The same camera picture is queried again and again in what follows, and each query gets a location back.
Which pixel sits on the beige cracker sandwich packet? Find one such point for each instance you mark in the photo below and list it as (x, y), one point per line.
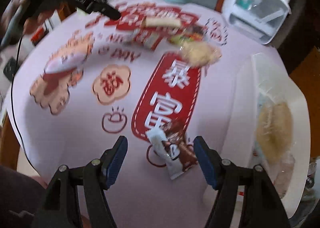
(151, 22)

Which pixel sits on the green seaweed snack packet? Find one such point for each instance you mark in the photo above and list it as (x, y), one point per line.
(179, 39)

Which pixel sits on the puffed rice ball packet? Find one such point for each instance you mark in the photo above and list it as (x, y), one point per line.
(199, 53)

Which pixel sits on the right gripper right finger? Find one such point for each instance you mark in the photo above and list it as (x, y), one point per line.
(210, 163)

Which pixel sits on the person left hand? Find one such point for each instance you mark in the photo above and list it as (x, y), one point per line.
(30, 25)

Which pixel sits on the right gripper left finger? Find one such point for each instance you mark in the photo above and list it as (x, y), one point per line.
(112, 160)

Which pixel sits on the white countertop sterilizer box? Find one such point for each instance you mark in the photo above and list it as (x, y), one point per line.
(260, 20)

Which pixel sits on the large pale biscuit packet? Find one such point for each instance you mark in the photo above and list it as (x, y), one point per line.
(274, 132)

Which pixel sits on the white plastic storage bin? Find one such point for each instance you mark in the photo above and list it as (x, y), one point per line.
(261, 75)

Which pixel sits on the dark dried fruit packet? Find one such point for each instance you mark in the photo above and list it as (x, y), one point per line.
(196, 32)

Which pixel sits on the red cookies snack packet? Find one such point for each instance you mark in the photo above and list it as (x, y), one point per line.
(145, 38)

